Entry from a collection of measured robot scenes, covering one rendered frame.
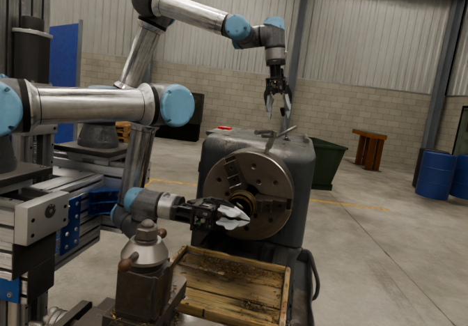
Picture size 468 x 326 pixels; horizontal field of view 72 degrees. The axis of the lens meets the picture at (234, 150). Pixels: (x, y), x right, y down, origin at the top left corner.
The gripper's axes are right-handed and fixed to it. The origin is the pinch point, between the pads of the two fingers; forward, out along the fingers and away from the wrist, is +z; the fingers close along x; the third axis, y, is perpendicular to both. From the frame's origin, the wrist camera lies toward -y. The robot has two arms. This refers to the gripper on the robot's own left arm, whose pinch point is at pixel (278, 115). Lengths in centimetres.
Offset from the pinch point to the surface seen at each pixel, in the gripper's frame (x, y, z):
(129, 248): -19, 79, 19
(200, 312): -16, 57, 45
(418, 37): 383, -1063, -210
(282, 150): 0.9, 1.6, 13.4
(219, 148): -23.7, 3.1, 11.1
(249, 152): -8.8, 18.8, 11.5
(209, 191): -24.0, 18.8, 24.8
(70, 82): -365, -345, -71
